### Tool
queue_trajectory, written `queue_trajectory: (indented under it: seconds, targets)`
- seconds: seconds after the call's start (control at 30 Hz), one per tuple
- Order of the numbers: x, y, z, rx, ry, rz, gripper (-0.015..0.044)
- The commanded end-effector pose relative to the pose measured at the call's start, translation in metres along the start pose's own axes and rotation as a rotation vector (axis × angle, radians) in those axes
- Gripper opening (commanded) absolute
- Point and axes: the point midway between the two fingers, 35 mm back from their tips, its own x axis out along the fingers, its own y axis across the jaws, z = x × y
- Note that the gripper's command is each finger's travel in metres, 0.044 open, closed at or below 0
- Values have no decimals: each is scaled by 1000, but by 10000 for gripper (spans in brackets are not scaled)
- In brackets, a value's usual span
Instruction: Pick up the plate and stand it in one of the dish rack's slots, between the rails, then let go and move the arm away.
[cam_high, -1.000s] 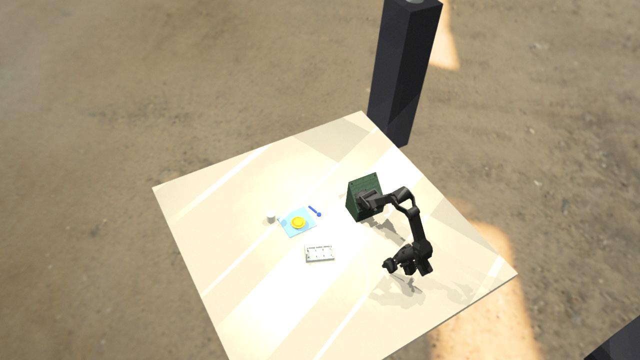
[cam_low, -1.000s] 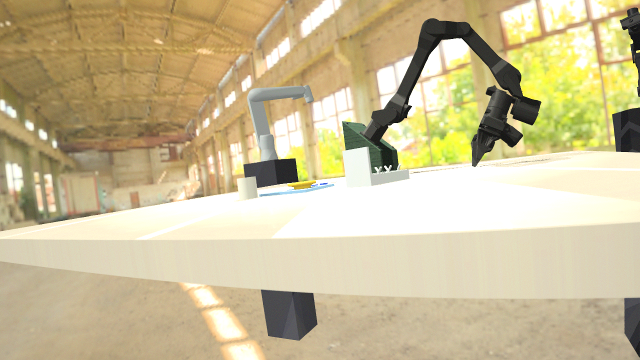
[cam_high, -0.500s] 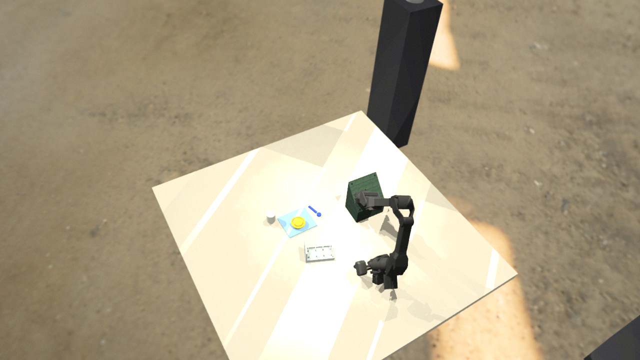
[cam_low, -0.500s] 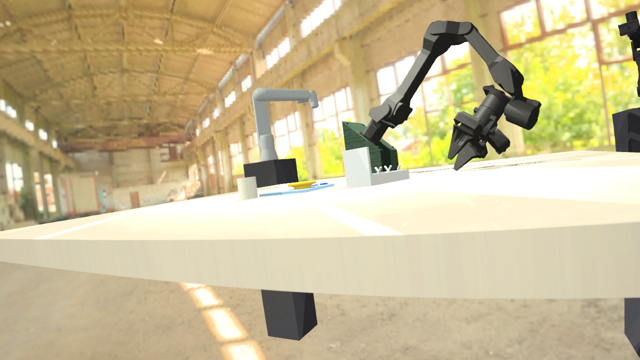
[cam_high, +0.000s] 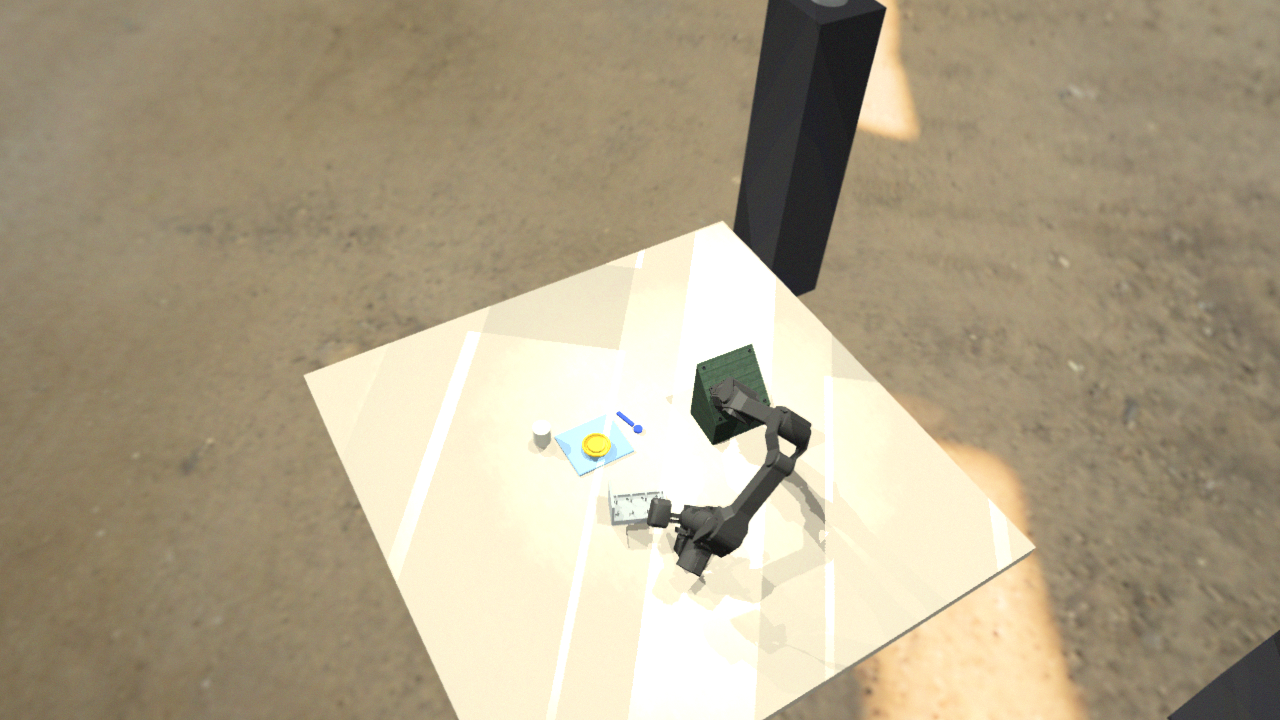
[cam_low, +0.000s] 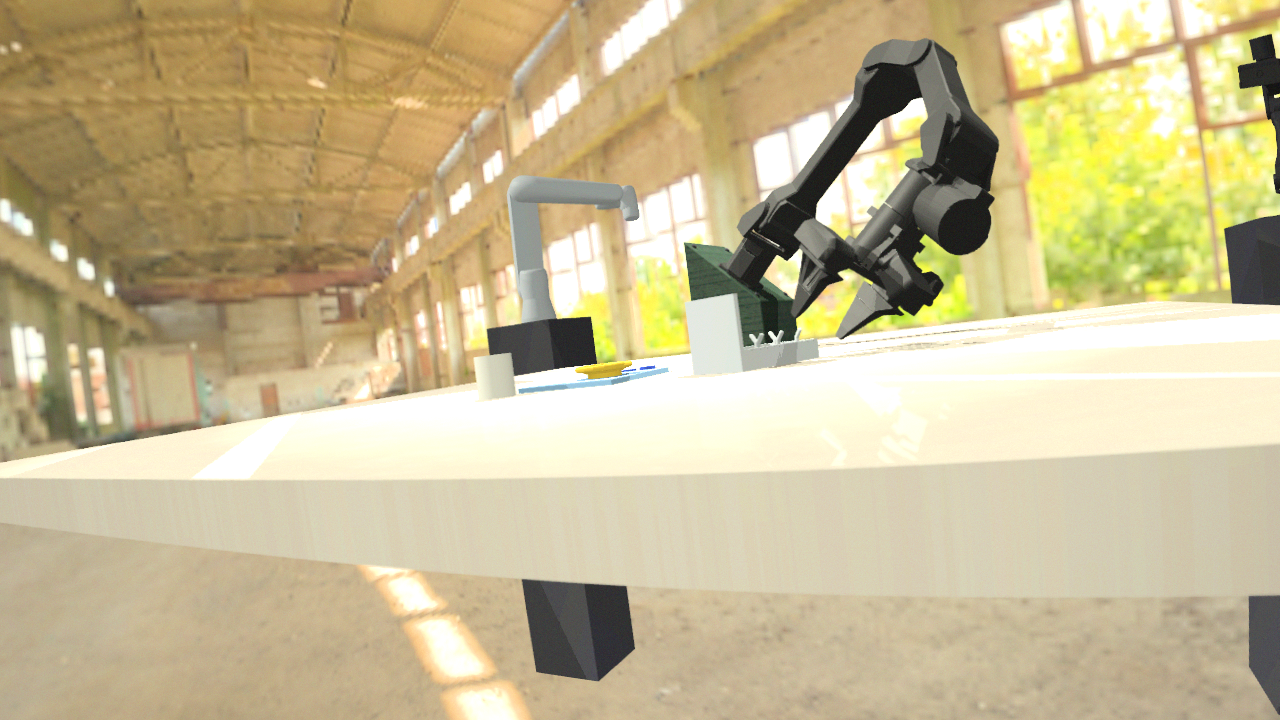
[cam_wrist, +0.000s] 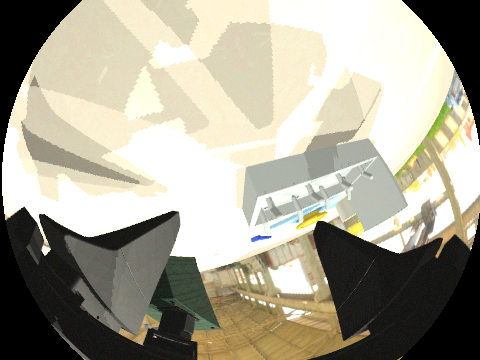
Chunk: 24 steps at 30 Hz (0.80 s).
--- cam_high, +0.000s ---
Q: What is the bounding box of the yellow plate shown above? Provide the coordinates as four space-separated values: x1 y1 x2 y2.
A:
582 433 611 457

